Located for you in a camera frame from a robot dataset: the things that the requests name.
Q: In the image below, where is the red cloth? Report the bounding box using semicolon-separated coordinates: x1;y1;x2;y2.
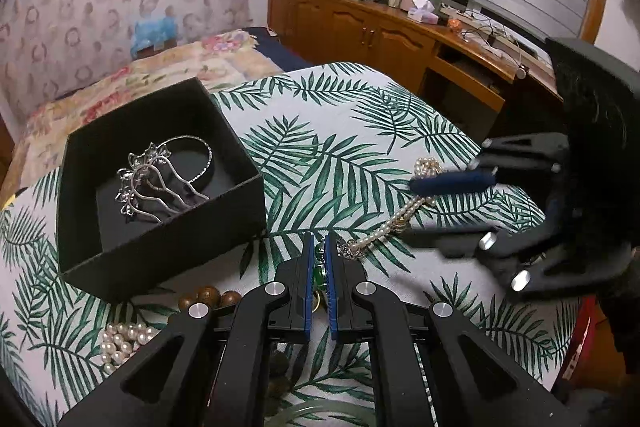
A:
550;296;599;404

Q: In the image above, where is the black square box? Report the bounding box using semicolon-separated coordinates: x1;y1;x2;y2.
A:
57;77;267;304

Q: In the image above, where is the tangle of cables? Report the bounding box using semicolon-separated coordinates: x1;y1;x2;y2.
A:
440;4;552;68

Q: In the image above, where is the blue plastic bag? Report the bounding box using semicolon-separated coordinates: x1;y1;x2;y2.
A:
130;18;179;58

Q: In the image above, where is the dark blue bedsheet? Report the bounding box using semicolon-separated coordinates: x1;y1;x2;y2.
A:
245;26;314;74

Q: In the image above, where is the green bead gold bracelet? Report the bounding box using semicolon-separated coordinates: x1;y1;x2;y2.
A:
312;241;329;314

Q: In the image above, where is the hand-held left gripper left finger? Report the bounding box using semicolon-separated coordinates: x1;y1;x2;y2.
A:
59;231;317;427

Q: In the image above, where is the wooden bead bracelet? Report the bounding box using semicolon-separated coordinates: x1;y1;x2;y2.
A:
177;286;292;405

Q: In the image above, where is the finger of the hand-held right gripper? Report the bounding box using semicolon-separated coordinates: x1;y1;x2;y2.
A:
410;133;572;198
404;227;568;305

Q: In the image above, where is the long wooden cabinet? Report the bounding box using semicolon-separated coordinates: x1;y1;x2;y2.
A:
267;0;567;144

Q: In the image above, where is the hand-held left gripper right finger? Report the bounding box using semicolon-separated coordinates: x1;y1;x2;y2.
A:
324;231;582;427

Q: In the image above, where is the pearl bracelet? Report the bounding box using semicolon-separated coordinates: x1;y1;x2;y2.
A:
99;321;162;379

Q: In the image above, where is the floral bed blanket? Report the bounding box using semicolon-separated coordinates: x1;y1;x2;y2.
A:
0;29;287;204

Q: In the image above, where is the pale jade bangle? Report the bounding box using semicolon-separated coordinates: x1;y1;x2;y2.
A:
267;399;383;427

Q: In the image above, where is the thin silver bangle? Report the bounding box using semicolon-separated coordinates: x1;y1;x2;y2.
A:
159;134;214;188

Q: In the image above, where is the pearl necklace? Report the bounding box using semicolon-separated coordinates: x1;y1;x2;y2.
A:
342;156;447;264

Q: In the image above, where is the silver hair comb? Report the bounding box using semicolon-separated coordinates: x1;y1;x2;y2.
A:
116;144;212;224

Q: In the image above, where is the pink tissue box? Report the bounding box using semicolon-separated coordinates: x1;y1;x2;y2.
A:
407;0;442;26

